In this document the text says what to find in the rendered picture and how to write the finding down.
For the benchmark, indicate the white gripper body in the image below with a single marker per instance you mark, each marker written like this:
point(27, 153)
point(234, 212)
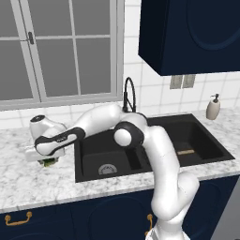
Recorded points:
point(30, 154)

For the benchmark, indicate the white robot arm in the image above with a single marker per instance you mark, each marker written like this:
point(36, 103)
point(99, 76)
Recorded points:
point(162, 162)

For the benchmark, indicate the green sponge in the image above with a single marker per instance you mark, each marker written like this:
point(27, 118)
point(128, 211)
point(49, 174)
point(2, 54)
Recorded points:
point(47, 162)

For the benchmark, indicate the black double sink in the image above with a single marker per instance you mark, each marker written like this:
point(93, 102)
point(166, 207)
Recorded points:
point(103, 153)

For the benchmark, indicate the dark blue drawer front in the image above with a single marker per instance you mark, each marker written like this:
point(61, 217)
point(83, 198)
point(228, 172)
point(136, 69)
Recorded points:
point(47, 225)

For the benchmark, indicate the dark blue cupboard door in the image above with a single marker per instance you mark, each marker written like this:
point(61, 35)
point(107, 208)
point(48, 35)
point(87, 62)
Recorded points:
point(112, 218)
point(212, 206)

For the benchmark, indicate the black arched tap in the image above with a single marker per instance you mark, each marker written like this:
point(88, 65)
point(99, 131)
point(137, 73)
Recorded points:
point(126, 103)

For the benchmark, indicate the grey framed window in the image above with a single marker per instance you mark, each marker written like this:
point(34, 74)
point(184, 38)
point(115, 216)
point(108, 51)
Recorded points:
point(62, 50)

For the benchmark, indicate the dark window latch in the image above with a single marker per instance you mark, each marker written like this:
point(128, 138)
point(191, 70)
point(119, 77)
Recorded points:
point(31, 37)

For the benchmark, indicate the brown wooden stick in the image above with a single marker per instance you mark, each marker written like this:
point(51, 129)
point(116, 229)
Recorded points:
point(186, 152)

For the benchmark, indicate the beige soap dispenser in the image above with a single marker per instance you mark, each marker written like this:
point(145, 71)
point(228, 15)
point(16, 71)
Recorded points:
point(213, 109)

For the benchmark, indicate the grey appliance front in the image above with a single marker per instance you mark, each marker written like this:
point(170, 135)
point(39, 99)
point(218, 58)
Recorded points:
point(229, 215)

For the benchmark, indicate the grey wall socket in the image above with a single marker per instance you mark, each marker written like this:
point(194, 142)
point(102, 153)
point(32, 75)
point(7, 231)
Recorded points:
point(176, 82)
point(188, 81)

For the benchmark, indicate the dark blue wall cupboard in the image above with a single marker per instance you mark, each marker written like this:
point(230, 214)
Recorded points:
point(193, 34)

